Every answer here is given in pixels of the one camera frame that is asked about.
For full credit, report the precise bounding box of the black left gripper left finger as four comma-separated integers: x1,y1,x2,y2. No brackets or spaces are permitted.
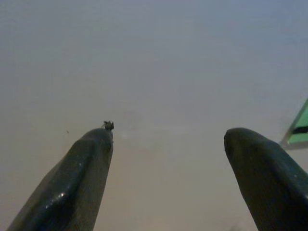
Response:
6,120,115,231

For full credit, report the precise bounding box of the green board with pale edge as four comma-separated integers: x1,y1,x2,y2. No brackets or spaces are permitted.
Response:
280,97,308,151

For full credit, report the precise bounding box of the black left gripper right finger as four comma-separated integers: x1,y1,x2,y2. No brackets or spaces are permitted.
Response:
223,127,308,231

